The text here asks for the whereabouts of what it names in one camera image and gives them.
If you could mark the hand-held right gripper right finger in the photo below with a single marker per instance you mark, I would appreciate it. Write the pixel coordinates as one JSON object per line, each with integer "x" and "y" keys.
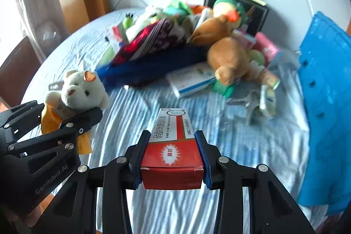
{"x": 207, "y": 168}

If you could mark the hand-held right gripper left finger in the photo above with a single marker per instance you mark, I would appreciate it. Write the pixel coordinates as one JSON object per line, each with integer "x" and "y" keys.
{"x": 137, "y": 168}

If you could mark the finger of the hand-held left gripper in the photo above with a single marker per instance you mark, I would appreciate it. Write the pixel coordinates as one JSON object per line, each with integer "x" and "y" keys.
{"x": 22, "y": 118}
{"x": 68, "y": 129}

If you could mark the red white medicine box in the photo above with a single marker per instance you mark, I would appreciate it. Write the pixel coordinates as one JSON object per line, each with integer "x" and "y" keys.
{"x": 171, "y": 157}

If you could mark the white bear plush orange cloth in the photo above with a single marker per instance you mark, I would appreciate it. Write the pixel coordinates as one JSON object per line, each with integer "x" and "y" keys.
{"x": 82, "y": 91}

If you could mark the blue white medicine box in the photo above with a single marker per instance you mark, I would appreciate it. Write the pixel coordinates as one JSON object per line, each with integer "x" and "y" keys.
{"x": 192, "y": 80}

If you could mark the blue plastic storage crate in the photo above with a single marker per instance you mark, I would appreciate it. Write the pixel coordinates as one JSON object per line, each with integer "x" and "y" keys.
{"x": 326, "y": 86}

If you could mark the dark wooden cabinet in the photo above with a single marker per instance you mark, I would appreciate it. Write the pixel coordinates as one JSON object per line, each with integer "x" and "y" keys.
{"x": 16, "y": 69}

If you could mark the silver foil blister pack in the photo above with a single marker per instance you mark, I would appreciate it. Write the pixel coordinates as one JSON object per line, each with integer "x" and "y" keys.
{"x": 246, "y": 105}

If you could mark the light green box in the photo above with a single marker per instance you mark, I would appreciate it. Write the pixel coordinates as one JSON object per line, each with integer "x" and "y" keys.
{"x": 108, "y": 54}

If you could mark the small red white box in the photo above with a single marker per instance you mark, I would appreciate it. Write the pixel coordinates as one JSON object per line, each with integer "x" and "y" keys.
{"x": 115, "y": 32}

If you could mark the brown bear plush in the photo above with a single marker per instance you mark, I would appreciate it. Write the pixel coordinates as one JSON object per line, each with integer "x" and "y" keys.
{"x": 227, "y": 55}

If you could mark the white curtain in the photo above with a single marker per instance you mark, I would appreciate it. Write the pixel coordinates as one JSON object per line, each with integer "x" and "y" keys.
{"x": 27, "y": 3}

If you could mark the dark patterned pouch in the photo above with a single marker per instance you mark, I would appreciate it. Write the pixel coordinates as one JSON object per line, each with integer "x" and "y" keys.
{"x": 153, "y": 39}

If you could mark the green frog plush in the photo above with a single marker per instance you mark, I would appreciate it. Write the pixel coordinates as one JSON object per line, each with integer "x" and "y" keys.
{"x": 139, "y": 21}

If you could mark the light blue cloth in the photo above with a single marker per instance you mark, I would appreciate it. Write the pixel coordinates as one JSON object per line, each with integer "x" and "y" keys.
{"x": 285, "y": 61}

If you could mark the pink floral tissue pack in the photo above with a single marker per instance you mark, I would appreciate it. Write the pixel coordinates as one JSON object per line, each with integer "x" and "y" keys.
{"x": 267, "y": 46}

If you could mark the yellow duck plush green hood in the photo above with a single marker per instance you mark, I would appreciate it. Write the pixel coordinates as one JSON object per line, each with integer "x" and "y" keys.
{"x": 227, "y": 7}

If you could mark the black gift box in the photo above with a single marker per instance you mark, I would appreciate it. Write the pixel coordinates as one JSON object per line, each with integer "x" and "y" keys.
{"x": 257, "y": 14}

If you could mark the teal plush toy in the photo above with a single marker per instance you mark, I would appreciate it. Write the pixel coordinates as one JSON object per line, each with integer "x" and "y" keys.
{"x": 178, "y": 7}

